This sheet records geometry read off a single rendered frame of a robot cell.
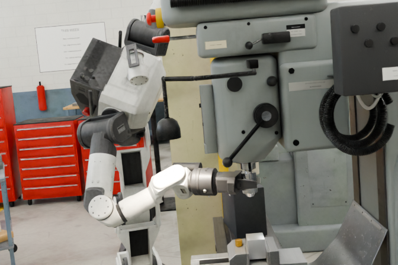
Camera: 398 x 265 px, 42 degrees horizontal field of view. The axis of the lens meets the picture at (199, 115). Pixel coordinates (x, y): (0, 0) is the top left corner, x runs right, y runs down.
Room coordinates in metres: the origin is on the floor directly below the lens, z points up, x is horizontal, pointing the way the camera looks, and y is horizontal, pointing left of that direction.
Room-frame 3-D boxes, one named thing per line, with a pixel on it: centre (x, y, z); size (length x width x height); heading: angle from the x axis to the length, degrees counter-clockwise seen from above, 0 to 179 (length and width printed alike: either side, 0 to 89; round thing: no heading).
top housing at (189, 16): (1.59, -0.15, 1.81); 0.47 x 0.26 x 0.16; 90
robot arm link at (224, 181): (1.62, -0.05, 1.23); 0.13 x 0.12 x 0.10; 161
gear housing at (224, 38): (1.59, -0.18, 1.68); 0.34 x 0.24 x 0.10; 90
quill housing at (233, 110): (1.59, -0.14, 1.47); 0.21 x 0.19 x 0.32; 0
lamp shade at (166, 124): (1.54, 0.09, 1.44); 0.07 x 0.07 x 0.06
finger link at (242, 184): (1.56, -0.13, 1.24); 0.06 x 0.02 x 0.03; 71
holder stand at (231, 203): (2.01, -0.14, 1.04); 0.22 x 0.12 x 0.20; 10
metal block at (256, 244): (1.54, -0.14, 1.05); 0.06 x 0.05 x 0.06; 179
